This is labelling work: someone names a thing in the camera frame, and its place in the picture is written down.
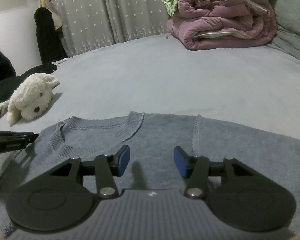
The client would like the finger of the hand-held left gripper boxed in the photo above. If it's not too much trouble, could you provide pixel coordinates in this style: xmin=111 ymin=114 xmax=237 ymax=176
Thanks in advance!
xmin=15 ymin=132 xmax=40 ymax=147

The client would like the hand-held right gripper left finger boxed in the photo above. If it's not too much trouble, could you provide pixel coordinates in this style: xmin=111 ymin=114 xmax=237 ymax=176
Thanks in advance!
xmin=46 ymin=145 xmax=130 ymax=198

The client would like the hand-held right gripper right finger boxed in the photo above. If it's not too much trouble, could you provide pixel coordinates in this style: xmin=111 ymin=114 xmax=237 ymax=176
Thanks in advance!
xmin=174 ymin=146 xmax=259 ymax=199

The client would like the grey knitted sweater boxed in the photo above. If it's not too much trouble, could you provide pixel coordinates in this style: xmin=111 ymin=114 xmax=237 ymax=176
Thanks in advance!
xmin=0 ymin=111 xmax=300 ymax=233

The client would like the white plush dog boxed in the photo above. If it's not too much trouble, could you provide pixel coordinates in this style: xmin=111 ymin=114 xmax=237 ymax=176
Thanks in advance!
xmin=6 ymin=73 xmax=60 ymax=125

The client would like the black clothing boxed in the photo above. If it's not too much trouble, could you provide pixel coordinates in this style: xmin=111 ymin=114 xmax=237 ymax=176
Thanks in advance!
xmin=0 ymin=63 xmax=58 ymax=110

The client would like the grey bed sheet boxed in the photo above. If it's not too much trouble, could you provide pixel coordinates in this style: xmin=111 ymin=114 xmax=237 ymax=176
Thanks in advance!
xmin=0 ymin=34 xmax=300 ymax=238

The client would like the black hanging garment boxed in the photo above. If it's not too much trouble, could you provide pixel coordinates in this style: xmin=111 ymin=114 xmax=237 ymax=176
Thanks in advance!
xmin=34 ymin=7 xmax=68 ymax=64

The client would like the beige hanging bag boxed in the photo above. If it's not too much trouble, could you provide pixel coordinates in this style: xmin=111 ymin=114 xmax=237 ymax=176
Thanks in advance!
xmin=49 ymin=4 xmax=63 ymax=30

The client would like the grey star-patterned curtain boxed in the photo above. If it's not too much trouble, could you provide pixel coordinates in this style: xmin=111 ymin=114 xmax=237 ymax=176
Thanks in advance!
xmin=39 ymin=0 xmax=177 ymax=58

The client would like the folded mauve quilt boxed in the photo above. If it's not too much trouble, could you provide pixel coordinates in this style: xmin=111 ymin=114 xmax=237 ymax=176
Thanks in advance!
xmin=166 ymin=0 xmax=278 ymax=51

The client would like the grey quilted blanket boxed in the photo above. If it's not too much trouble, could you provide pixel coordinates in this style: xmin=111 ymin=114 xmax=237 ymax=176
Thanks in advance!
xmin=265 ymin=0 xmax=300 ymax=68

